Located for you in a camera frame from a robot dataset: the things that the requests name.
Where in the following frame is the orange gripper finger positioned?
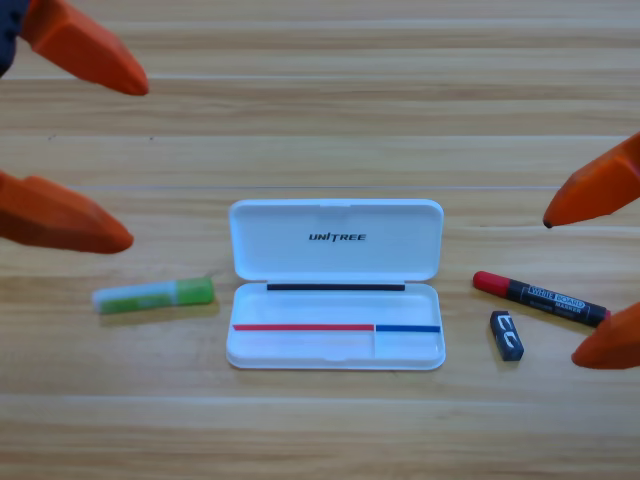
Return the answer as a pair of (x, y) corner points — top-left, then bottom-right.
(0, 169), (135, 255)
(571, 301), (640, 372)
(543, 131), (640, 230)

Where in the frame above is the green and white pen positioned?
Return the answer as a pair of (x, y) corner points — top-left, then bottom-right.
(91, 276), (217, 316)

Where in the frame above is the red black whiteboard marker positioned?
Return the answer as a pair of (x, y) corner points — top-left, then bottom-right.
(472, 270), (612, 330)

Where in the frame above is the black eraser white print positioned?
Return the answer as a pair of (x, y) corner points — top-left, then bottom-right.
(489, 310), (525, 362)

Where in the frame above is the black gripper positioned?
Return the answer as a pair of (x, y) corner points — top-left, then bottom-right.
(0, 0), (150, 97)

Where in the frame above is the white plastic pencil case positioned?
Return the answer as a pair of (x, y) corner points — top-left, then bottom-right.
(225, 198), (447, 372)

